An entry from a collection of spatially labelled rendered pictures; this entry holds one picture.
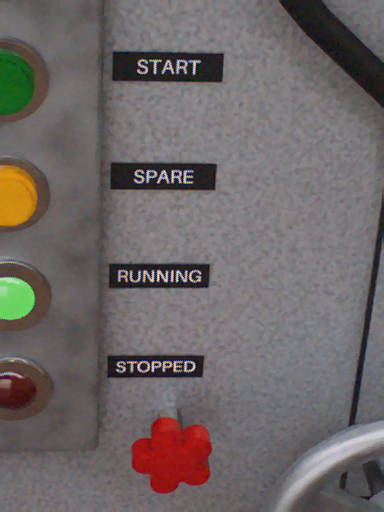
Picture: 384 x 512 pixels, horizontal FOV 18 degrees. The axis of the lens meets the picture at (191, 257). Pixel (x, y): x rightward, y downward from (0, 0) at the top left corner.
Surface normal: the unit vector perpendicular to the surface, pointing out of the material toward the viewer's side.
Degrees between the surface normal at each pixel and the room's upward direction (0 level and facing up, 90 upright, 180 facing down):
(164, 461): 90
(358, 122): 90
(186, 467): 90
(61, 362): 90
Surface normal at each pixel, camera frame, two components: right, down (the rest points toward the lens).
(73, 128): 0.07, 0.52
